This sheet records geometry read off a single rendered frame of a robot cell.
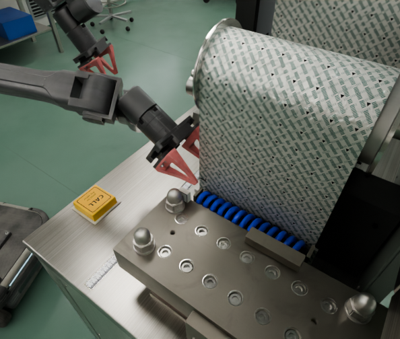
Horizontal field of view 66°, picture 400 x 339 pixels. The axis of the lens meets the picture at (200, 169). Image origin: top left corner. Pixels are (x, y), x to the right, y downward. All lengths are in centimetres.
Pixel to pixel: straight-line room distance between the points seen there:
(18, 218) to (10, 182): 63
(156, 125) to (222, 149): 13
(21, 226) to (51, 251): 100
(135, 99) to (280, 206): 31
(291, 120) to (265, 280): 24
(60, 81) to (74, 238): 34
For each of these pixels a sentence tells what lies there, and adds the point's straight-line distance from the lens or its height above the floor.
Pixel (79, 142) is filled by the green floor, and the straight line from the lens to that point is 248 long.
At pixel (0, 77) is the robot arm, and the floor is 121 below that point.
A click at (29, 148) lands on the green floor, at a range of 258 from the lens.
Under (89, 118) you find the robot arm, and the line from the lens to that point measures 59.
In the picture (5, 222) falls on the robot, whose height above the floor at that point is 24.
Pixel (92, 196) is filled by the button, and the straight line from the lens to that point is 78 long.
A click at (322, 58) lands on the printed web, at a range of 43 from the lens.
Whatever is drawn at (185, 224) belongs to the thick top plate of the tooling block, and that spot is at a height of 103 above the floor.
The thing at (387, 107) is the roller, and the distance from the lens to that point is 41.
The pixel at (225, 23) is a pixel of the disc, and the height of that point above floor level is 132.
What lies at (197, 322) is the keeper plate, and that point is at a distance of 49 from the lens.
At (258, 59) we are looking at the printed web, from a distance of 44.
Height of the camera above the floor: 148
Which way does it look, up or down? 45 degrees down
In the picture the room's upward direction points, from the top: straight up
